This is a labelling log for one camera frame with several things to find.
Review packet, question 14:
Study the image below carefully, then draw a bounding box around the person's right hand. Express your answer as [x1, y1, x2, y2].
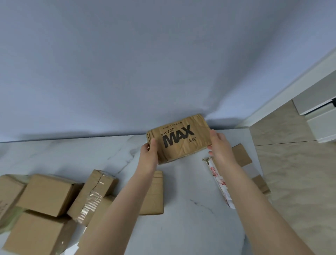
[207, 129, 237, 172]

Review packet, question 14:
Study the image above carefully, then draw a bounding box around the person's left hand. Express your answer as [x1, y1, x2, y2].
[139, 138, 160, 175]

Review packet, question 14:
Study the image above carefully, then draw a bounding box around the tall parcel with 9777 sticker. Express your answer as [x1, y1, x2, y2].
[146, 113, 212, 165]

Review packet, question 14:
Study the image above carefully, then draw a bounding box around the person's right forearm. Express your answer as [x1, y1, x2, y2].
[216, 163, 315, 255]

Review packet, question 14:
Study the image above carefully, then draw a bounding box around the person's left forearm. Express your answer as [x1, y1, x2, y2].
[77, 171, 158, 255]

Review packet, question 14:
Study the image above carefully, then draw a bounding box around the white door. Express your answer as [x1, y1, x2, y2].
[293, 76, 336, 144]

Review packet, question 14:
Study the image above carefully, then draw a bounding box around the pile of brown cardboard boxes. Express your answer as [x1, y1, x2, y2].
[0, 144, 271, 255]

